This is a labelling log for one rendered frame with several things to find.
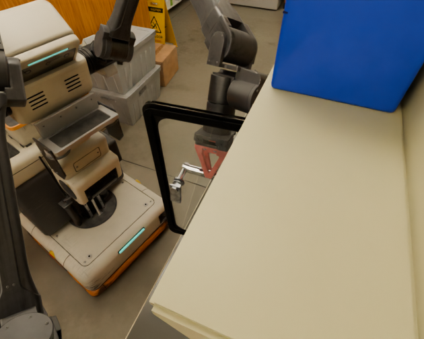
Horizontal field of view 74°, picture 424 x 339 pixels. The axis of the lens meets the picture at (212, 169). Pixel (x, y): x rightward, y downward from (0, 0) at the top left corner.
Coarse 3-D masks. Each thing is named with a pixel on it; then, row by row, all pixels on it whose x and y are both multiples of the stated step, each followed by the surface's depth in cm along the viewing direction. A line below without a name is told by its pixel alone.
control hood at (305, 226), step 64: (256, 128) 21; (320, 128) 21; (384, 128) 21; (256, 192) 17; (320, 192) 17; (384, 192) 17; (192, 256) 14; (256, 256) 14; (320, 256) 14; (384, 256) 14; (192, 320) 12; (256, 320) 12; (320, 320) 12; (384, 320) 12
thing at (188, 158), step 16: (208, 112) 42; (160, 128) 47; (176, 128) 46; (192, 128) 45; (208, 128) 44; (176, 144) 49; (192, 144) 47; (208, 144) 46; (224, 144) 45; (176, 160) 52; (192, 160) 50; (208, 160) 49; (176, 176) 56; (192, 176) 54; (208, 176) 53; (192, 192) 58; (176, 208) 64; (192, 208) 62; (176, 224) 70
